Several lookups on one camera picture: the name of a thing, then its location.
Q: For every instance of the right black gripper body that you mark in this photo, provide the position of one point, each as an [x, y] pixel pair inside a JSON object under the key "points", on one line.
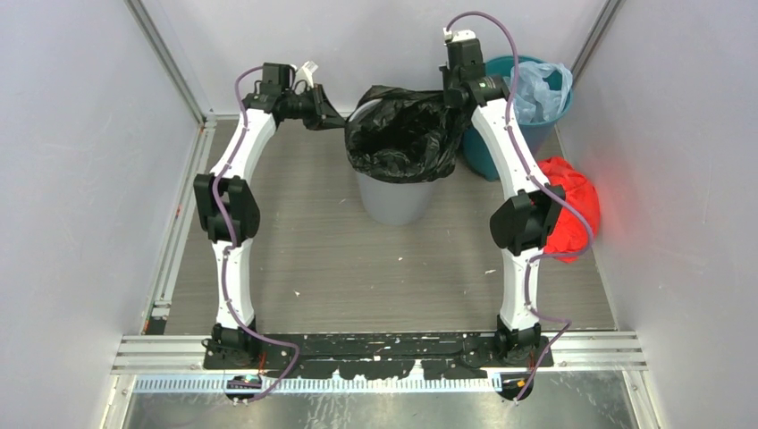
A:
{"points": [[449, 97]]}

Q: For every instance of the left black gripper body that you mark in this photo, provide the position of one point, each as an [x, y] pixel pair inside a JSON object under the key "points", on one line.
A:
{"points": [[311, 109]]}

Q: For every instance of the black trash bag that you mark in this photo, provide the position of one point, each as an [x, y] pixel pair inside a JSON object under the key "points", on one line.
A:
{"points": [[448, 124]]}

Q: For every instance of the grey translucent trash bin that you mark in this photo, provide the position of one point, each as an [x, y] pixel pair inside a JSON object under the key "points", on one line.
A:
{"points": [[394, 201]]}

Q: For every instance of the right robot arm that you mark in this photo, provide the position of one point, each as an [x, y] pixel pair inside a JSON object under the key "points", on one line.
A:
{"points": [[531, 208]]}

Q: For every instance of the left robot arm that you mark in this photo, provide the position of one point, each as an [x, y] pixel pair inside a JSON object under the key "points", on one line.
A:
{"points": [[227, 210]]}

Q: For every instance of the light blue plastic bag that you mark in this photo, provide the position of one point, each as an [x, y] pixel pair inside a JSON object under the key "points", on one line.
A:
{"points": [[543, 91]]}

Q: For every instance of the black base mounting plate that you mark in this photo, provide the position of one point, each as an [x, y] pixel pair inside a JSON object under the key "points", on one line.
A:
{"points": [[371, 356]]}

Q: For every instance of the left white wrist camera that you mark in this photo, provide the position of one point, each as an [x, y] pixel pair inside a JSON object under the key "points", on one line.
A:
{"points": [[305, 74]]}

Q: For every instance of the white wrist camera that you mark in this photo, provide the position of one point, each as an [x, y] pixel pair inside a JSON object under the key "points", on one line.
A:
{"points": [[452, 37], [305, 74]]}

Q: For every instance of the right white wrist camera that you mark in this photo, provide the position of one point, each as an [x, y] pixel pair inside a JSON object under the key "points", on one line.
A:
{"points": [[452, 37]]}

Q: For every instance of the aluminium frame rail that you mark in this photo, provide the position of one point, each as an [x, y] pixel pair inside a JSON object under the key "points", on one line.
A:
{"points": [[160, 299]]}

